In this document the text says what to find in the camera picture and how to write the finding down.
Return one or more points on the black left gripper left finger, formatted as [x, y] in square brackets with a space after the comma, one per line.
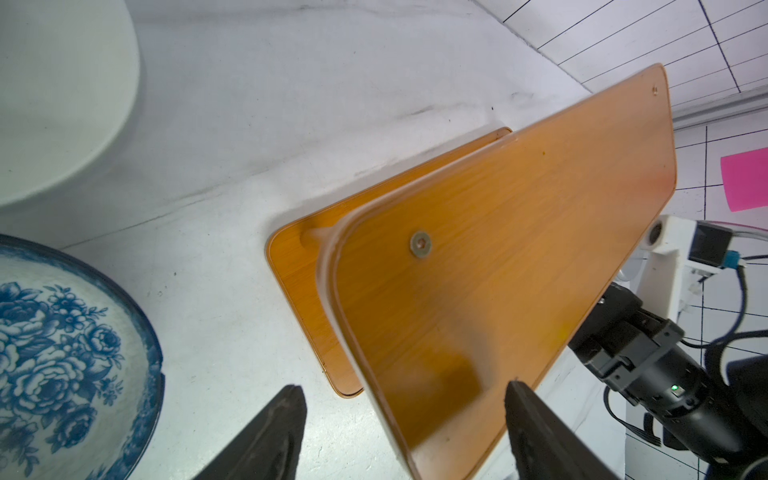
[270, 444]

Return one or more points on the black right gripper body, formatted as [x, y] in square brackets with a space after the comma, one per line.
[619, 340]

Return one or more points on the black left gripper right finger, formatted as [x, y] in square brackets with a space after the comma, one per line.
[542, 445]

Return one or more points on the wooden two-tier shelf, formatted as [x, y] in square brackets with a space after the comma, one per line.
[432, 290]

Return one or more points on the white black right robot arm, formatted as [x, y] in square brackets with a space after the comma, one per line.
[697, 415]

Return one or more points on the blue patterned ceramic bowl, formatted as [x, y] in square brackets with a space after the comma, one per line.
[82, 385]

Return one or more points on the chrome pink cup stand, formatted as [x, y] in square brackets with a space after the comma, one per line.
[738, 197]

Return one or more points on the white ceramic bowl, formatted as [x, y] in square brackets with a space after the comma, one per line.
[70, 75]

